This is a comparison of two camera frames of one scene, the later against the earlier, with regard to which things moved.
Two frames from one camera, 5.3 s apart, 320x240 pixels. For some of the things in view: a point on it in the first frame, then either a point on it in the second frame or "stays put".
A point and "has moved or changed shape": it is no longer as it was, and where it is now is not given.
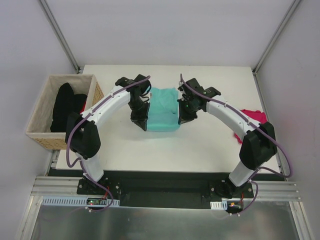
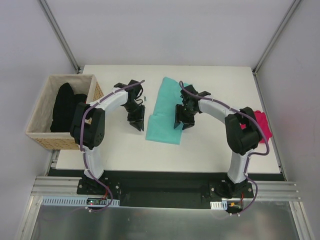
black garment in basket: [66, 102] stays put
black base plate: [166, 189] stays put
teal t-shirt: [163, 110] has moved or changed shape
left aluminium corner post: [60, 35] stays put
